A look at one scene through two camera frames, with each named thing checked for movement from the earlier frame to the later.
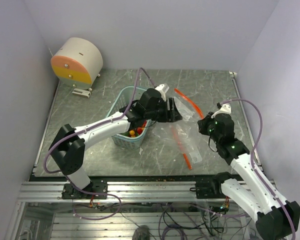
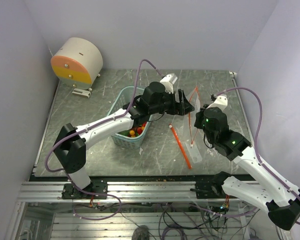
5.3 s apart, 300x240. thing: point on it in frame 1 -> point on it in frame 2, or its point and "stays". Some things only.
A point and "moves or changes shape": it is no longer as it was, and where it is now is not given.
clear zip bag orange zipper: (184, 96) moves or changes shape
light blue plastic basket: (121, 99) stays
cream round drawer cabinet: (77, 63) stays
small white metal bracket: (82, 92) stays
